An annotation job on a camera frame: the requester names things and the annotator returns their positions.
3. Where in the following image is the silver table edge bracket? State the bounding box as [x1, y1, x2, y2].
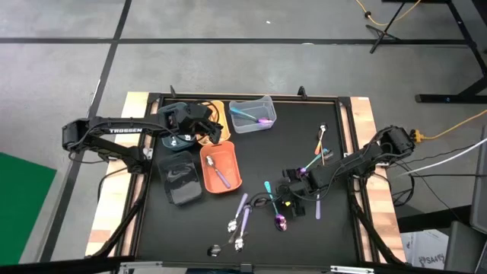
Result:
[118, 260, 164, 274]
[329, 265, 376, 274]

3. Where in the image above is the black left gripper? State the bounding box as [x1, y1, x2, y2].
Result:
[167, 101, 225, 145]

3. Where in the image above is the green floor mat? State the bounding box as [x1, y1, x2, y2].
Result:
[0, 151, 58, 266]

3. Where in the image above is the black gantry bar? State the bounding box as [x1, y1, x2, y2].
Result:
[0, 255, 134, 274]

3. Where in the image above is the white cable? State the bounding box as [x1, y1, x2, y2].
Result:
[399, 137, 487, 177]

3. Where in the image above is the yellow hanging cable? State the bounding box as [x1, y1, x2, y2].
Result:
[355, 0, 422, 27]

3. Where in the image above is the yellow extension cable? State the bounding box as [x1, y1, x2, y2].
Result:
[409, 109, 487, 143]

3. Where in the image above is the clear plastic bin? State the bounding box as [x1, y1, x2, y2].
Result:
[228, 94, 278, 135]

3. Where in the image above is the black metal table frame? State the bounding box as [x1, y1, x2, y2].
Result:
[116, 91, 381, 267]

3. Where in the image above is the black translucent plastic bin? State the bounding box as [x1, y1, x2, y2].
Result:
[157, 151, 204, 207]

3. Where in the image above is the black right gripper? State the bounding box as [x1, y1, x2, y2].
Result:
[249, 169, 319, 218]

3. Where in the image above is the black diagonal frame strut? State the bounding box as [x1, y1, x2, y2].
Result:
[348, 178, 404, 266]
[91, 178, 151, 260]

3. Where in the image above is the grey office chair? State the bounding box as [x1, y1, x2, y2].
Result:
[443, 125, 487, 274]

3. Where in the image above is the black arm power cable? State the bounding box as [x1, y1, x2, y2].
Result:
[97, 166, 132, 199]

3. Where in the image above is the black floor cable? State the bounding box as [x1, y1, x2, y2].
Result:
[410, 171, 487, 179]

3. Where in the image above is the light orange plastic bin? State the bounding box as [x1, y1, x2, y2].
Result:
[196, 100, 231, 146]

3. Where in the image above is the black tripod stand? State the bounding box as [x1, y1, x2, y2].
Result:
[365, 0, 408, 54]

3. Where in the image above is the iridescent rainbow metal spoon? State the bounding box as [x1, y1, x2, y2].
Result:
[299, 148, 329, 175]
[263, 180, 288, 232]
[229, 107, 274, 127]

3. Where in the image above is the dark orange plastic bin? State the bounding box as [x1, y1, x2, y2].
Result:
[199, 140, 244, 195]

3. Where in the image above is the wooden table side board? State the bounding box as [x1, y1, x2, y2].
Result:
[349, 97, 406, 263]
[84, 91, 151, 256]

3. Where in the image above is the white cardboard box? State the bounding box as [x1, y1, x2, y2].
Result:
[401, 228, 450, 272]

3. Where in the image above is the black desk leg frame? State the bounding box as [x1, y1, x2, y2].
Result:
[414, 0, 487, 104]

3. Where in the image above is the blue-grey plastic bin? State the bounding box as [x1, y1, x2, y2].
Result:
[156, 101, 197, 152]

